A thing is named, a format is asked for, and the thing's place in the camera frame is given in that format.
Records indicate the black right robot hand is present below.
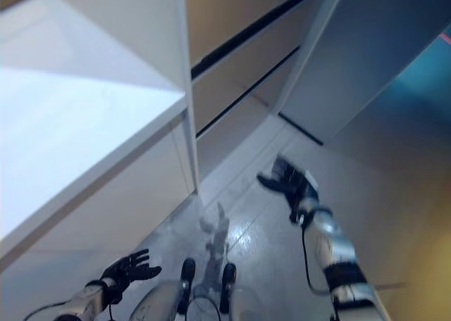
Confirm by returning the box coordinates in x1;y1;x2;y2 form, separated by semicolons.
257;154;320;223

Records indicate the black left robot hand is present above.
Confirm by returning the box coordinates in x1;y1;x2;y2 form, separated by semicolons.
100;248;163;303

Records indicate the beige fridge drawer front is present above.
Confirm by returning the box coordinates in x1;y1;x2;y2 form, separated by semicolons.
195;51;302;195

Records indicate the grey steel fridge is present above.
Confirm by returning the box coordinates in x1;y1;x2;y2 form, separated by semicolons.
185;0;447;195

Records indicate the grey left robot leg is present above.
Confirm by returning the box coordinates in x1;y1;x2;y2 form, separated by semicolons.
128;280;186;321

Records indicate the white counter cabinet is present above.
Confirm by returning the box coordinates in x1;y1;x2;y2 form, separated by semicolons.
0;0;197;321

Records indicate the black left robot foot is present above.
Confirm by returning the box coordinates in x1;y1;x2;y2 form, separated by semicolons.
180;258;197;290

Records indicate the black robot foot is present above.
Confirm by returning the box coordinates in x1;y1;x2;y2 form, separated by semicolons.
180;258;197;290
218;263;237;313

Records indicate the black right robot foot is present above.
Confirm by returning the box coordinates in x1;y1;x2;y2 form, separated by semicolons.
218;263;237;313

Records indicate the tall white cabinet panel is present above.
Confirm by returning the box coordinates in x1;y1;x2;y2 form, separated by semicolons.
52;0;202;197

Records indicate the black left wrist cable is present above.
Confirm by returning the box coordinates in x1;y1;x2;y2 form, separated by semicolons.
23;292;119;321

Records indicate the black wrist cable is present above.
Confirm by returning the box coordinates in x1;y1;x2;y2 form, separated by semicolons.
23;292;119;321
298;213;341;321

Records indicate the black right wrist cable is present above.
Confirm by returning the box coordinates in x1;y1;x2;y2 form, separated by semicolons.
298;213;341;321

